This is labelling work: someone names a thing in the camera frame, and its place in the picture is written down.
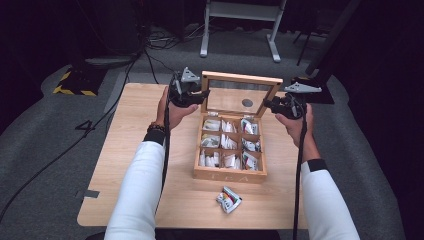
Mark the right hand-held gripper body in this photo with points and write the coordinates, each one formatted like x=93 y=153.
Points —
x=293 y=106

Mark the wooden tea box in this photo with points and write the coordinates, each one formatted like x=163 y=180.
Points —
x=230 y=176

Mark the dark slanted stand pole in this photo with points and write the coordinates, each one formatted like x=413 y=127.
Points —
x=333 y=36

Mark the group of tea packets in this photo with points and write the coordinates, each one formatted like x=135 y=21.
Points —
x=228 y=143

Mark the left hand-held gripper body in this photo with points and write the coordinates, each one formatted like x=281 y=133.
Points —
x=181 y=93

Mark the striped tea bag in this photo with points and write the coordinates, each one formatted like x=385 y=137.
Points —
x=229 y=200

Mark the white desk frame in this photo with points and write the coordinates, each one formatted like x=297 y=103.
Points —
x=245 y=10

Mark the grey tape piece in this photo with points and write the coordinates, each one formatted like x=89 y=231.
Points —
x=88 y=193

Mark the person's right hand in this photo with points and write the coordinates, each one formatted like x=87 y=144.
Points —
x=298 y=130

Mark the thin black tripod legs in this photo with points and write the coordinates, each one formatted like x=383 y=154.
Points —
x=305 y=43

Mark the grey oval stand foot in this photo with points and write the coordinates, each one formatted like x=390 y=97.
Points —
x=108 y=61

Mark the person's left hand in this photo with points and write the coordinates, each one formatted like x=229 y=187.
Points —
x=173 y=115

